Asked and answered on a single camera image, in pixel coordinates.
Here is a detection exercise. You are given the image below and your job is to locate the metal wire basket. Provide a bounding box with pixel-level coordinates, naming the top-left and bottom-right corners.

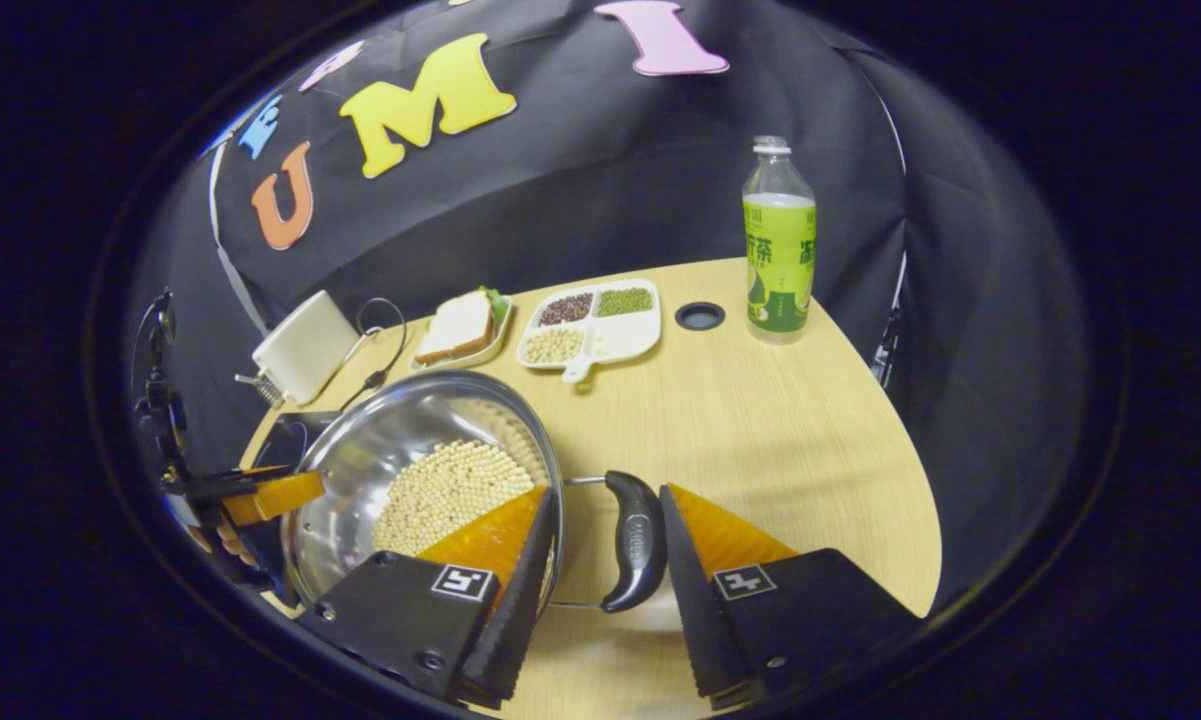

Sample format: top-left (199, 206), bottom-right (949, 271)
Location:
top-left (235, 372), bottom-right (284, 409)

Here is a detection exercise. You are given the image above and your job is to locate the green drink bottle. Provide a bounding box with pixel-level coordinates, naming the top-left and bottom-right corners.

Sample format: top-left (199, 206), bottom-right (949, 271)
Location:
top-left (741, 135), bottom-right (818, 347)

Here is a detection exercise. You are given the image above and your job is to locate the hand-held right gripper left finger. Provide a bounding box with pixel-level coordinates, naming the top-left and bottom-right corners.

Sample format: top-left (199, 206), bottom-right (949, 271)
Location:
top-left (295, 485), bottom-right (561, 711)

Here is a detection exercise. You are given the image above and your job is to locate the black backdrop cloth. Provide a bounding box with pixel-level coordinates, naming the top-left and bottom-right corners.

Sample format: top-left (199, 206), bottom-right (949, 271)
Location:
top-left (125, 0), bottom-right (1091, 601)

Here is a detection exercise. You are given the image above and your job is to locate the white toaster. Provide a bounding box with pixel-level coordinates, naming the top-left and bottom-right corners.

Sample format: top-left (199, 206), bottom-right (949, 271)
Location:
top-left (252, 290), bottom-right (361, 406)

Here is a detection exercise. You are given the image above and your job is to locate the black induction cooktop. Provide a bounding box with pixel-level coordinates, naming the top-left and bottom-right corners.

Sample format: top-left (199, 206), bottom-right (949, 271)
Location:
top-left (243, 410), bottom-right (343, 471)

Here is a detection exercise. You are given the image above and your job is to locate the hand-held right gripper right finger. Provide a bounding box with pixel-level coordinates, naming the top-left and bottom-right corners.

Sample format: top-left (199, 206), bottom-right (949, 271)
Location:
top-left (658, 483), bottom-right (926, 711)

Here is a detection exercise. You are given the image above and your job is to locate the black power cable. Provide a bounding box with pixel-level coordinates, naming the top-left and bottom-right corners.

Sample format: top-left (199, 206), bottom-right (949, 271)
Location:
top-left (340, 297), bottom-right (408, 413)

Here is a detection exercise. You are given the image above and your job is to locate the small sandwich plate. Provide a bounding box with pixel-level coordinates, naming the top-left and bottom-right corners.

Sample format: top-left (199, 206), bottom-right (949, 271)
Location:
top-left (408, 288), bottom-right (515, 373)

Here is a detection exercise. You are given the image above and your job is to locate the pile of soybeans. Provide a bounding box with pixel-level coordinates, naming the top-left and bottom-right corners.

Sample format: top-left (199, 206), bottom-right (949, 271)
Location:
top-left (370, 440), bottom-right (539, 557)

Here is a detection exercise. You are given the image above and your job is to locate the white divided bean tray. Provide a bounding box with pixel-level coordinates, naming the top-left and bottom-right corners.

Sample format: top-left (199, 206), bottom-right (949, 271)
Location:
top-left (516, 279), bottom-right (663, 385)

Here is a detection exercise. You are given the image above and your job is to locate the stainless steel pot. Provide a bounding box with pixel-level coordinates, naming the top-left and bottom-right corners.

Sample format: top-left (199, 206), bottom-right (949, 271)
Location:
top-left (280, 370), bottom-right (669, 614)

